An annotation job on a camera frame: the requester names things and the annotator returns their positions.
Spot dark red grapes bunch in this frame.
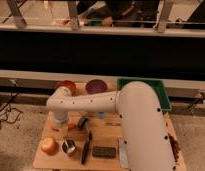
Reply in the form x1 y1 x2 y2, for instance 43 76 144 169
169 134 180 161

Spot purple bowl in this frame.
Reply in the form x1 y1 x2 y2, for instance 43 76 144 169
85 79 107 94

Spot red yellow apple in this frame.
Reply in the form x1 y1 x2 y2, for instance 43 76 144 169
41 138 58 155

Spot person in background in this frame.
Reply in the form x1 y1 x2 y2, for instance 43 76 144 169
80 0 160 28

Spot grey blue cloth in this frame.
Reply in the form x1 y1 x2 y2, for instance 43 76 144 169
118 139 128 169

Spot small metal can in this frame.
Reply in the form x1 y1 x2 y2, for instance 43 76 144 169
77 116 89 131

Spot green plastic tray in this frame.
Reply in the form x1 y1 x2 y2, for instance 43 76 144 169
117 78 172 112

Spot metal utensil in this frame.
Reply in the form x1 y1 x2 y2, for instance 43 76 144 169
106 122 121 126

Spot metal cup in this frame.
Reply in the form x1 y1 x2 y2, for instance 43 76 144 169
62 139 76 156

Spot black cables on floor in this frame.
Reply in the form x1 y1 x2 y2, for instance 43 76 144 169
0 79 24 134

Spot red bowl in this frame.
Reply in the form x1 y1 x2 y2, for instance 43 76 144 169
55 80 76 95

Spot blue plastic cup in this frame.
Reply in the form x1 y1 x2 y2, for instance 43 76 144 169
98 112 106 119

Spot orange red pepper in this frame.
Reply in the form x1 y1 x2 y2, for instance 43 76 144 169
51 123 76 131

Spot black sponge block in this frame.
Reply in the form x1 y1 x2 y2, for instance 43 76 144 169
92 146 116 158

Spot black handled peeler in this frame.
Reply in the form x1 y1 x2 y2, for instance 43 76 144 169
81 132 92 165

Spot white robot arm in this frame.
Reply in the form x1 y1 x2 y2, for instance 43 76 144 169
46 81 176 171

